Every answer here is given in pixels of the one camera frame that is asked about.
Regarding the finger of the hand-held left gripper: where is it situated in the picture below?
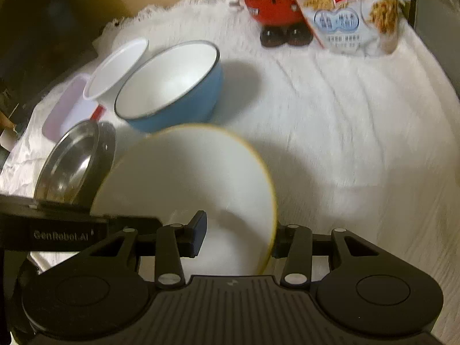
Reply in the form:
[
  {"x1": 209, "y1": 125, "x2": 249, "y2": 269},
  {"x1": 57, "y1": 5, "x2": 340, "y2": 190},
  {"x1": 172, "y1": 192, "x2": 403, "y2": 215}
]
[{"x1": 104, "y1": 216, "x2": 162, "y2": 235}]

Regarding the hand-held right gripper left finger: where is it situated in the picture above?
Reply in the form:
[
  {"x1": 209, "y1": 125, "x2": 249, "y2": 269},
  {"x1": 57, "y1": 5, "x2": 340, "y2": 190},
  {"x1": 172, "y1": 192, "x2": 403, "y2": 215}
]
[{"x1": 84, "y1": 211, "x2": 208, "y2": 290}]

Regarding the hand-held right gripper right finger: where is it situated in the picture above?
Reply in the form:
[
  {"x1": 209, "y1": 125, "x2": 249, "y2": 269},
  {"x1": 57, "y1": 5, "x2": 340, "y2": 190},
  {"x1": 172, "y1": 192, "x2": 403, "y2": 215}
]
[{"x1": 273, "y1": 223, "x2": 382, "y2": 289}]

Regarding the stainless steel plate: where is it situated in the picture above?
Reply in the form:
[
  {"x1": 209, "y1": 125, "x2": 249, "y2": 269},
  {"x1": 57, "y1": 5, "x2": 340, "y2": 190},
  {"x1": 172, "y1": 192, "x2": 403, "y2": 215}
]
[{"x1": 34, "y1": 120, "x2": 118, "y2": 210}]

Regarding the blue enamel bowl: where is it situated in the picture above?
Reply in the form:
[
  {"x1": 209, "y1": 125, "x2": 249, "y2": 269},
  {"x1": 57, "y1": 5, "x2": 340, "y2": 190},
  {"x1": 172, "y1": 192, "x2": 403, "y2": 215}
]
[{"x1": 114, "y1": 40, "x2": 224, "y2": 133}]

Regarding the white plastic bowl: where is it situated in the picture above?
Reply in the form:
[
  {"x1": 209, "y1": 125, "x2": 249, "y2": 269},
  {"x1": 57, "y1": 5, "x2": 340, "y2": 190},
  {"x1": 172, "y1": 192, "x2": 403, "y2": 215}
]
[{"x1": 83, "y1": 37, "x2": 150, "y2": 101}]

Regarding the white rectangular tray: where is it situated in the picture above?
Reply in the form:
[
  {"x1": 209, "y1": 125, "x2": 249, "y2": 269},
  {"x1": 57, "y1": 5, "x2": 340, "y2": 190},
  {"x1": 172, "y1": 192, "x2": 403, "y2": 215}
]
[{"x1": 42, "y1": 74, "x2": 100, "y2": 141}]

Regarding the white textured cloth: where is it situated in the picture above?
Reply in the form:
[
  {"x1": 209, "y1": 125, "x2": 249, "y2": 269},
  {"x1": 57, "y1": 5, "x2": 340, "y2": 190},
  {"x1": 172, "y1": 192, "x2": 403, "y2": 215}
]
[{"x1": 0, "y1": 0, "x2": 460, "y2": 338}]

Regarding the cereal bag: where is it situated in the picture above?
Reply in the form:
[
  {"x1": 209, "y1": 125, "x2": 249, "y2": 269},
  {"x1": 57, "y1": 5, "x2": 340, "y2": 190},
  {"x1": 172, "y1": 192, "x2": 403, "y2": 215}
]
[{"x1": 295, "y1": 0, "x2": 402, "y2": 57}]

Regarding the dark cabinet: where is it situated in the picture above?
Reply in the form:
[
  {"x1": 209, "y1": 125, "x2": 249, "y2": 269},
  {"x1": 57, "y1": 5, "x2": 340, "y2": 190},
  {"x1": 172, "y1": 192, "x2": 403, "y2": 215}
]
[{"x1": 408, "y1": 0, "x2": 460, "y2": 96}]

